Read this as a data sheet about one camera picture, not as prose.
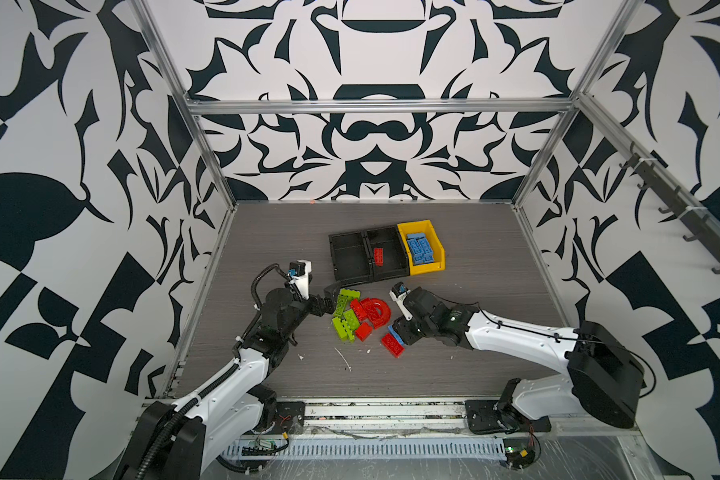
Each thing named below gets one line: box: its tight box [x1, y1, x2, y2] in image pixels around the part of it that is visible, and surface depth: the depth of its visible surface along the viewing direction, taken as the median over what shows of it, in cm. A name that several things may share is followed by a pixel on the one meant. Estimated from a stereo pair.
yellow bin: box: [397, 219, 446, 276], surface depth 101 cm
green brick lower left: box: [332, 317, 355, 343], surface depth 88 cm
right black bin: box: [364, 225, 410, 282], surface depth 104 cm
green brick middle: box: [343, 309, 360, 332], surface depth 92 cm
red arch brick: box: [359, 297, 392, 329], surface depth 93 cm
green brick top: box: [339, 288, 361, 299], surface depth 96 cm
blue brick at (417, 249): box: [407, 237, 425, 265], surface depth 104 cm
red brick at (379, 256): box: [373, 247, 385, 267], surface depth 104 cm
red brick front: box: [381, 333, 405, 358], surface depth 87 cm
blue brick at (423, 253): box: [413, 237, 434, 265], surface depth 104 cm
